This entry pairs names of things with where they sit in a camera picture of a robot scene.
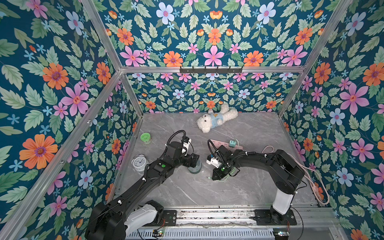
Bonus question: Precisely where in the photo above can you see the teal USB charger plug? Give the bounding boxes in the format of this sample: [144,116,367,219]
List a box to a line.
[229,140,237,148]

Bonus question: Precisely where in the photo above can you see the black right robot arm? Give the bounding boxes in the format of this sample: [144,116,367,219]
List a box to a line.
[207,140,305,218]

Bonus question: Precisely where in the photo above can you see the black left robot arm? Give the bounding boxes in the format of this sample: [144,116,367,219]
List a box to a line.
[79,130,199,240]

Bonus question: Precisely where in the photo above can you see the pink power strip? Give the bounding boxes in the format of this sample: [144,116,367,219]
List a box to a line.
[211,140,243,151]

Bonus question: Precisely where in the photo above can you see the white teddy bear toy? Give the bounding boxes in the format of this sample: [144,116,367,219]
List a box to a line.
[197,104,238,133]

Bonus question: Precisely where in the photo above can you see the green round container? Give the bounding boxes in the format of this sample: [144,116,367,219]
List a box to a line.
[140,133,152,144]

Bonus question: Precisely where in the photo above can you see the white alarm clock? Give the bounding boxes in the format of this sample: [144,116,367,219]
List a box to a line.
[132,154,149,172]

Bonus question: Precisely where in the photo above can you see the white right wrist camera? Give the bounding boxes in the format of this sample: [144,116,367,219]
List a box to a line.
[206,155,221,168]

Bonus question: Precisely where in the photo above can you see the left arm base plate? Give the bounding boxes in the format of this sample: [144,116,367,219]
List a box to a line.
[147,210,177,228]

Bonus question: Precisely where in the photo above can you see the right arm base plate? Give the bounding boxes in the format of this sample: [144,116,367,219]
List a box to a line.
[253,208,297,226]

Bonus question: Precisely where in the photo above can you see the black wall hook rail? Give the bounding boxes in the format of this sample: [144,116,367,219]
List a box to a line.
[179,66,243,75]

